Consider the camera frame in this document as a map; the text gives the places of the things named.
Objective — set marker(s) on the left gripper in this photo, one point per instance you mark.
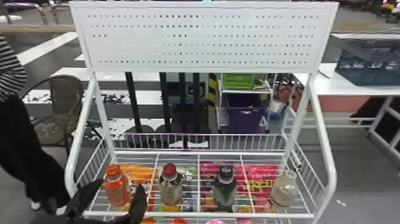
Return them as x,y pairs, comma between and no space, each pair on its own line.
78,220

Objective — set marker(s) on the orange bottle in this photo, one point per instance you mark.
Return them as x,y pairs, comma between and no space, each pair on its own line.
116,187

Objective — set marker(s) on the orange snack packet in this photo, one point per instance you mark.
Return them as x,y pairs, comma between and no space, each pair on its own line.
137,174

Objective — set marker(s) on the beige bottle red cap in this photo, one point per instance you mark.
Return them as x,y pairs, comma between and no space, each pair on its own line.
170,187

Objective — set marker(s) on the brown chair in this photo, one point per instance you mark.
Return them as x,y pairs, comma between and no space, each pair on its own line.
62,106

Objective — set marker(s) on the person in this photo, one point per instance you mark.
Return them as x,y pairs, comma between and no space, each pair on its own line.
18,140

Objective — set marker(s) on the dark bottle black cap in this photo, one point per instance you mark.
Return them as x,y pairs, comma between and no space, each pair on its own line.
225,190

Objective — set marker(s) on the white shelf trolley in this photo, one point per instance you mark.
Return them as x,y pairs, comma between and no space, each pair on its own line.
220,106

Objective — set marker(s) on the pink snack packet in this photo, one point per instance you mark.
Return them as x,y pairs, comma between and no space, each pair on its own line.
259,181

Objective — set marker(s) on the purple crate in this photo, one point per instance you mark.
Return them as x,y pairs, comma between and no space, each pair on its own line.
245,115

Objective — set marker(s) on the beige bottle white cap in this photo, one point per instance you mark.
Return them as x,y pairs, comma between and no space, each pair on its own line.
283,190

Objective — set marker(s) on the green basket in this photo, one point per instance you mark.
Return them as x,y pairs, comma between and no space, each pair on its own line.
238,82

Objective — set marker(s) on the white side table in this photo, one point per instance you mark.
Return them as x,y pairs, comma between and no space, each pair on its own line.
343,86

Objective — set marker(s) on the dark blue crate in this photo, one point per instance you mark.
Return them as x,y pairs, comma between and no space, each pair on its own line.
368,67

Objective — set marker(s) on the striped post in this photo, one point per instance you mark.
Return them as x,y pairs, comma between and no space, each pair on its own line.
212,92

